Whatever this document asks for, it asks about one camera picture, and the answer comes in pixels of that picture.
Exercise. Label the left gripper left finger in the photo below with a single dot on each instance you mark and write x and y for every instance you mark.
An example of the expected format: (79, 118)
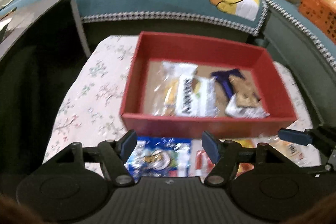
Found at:
(114, 155)

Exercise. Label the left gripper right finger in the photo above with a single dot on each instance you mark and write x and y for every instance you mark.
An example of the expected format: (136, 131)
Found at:
(224, 155)

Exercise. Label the orange plastic basket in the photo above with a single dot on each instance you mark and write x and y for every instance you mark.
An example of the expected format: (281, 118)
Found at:
(322, 14)

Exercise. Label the dark side table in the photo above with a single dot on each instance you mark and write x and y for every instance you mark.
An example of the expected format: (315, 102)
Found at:
(41, 56)

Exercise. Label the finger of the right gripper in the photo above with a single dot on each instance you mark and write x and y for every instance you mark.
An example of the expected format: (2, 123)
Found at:
(294, 136)

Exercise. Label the white Kaprons wafer packet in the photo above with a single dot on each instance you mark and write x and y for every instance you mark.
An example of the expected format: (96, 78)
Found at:
(196, 97)

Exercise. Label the red cardboard box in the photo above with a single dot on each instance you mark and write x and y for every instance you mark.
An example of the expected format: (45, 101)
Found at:
(211, 55)

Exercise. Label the round cake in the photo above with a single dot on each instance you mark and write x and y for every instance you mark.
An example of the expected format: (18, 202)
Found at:
(303, 156)

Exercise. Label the dark blue foil packet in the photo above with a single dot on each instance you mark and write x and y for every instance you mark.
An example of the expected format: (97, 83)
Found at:
(222, 78)

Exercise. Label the gold foil snack packet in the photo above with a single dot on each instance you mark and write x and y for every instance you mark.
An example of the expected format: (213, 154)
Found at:
(244, 91)

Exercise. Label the red white packet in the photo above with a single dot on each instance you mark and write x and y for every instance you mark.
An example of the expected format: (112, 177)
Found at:
(200, 163)

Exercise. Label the white long snack packet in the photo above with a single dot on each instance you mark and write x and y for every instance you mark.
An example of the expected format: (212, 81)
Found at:
(173, 71)

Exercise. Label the blue coconut snack packet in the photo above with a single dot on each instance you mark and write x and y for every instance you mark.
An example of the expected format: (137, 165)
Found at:
(160, 157)

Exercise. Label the white small snack packet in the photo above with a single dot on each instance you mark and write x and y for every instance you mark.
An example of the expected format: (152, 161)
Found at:
(234, 111)

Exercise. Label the clear yellow egg crisp packet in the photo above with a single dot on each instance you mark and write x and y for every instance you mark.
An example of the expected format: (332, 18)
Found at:
(165, 97)

